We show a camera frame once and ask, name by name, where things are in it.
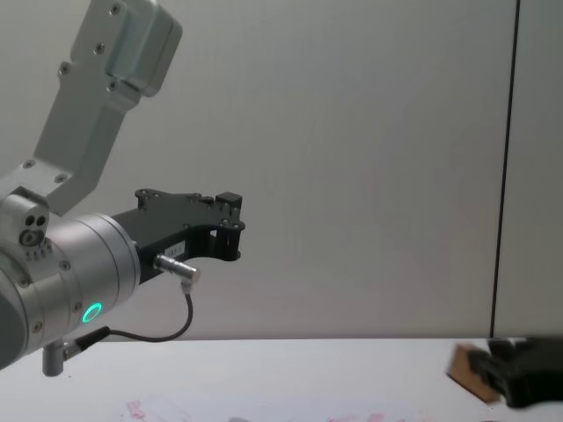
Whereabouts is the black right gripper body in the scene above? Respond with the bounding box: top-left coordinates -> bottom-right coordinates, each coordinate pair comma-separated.
488,337 -> 563,410

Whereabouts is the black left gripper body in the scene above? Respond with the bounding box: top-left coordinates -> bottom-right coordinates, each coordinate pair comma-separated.
109,187 -> 226,286

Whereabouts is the brown wooden block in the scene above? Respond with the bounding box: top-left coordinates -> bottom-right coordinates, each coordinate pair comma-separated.
445,344 -> 503,403

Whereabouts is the white table cloth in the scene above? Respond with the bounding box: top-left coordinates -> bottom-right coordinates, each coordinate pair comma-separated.
0,337 -> 563,422

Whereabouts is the thin dark gripper cable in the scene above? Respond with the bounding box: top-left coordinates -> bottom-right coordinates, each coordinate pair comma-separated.
41,253 -> 203,378

